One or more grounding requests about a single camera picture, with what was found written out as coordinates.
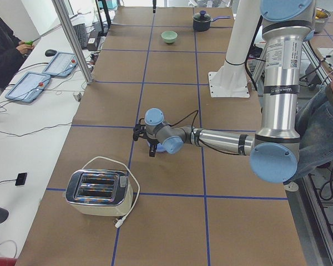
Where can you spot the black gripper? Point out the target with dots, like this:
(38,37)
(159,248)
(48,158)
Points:
(151,142)

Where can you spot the blue ceramic bowl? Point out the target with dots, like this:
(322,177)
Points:
(160,148)

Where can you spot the green ceramic bowl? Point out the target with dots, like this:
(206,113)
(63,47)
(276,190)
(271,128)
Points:
(169,36)

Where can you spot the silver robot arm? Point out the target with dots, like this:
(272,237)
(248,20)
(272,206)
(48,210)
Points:
(274,149)

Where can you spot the cream and chrome toaster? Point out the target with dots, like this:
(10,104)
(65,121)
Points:
(100,192)

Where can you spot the far teach pendant tablet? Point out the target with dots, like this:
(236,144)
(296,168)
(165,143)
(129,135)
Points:
(61,65)

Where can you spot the teach pendant tablet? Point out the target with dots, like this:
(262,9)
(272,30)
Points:
(29,87)
(61,65)

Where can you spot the small black puck device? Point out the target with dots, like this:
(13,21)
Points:
(21,179)

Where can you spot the near teach pendant tablet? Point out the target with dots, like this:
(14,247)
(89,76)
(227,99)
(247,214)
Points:
(29,87)

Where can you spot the black keyboard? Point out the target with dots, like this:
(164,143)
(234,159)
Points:
(81,34)

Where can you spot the black computer mouse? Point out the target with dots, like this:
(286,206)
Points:
(50,52)

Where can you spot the glass pot lid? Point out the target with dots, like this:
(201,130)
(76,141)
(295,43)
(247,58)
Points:
(202,16)

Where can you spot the standing person in jeans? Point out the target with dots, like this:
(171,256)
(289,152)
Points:
(314,123)

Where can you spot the seated person in black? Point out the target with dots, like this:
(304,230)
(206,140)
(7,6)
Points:
(13,53)

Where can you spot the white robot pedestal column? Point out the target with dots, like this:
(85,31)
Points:
(230,80)

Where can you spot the dark saucepan with purple handle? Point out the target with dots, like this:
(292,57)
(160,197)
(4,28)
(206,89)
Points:
(204,26)

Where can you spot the aluminium frame post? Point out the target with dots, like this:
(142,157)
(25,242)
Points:
(65,21)

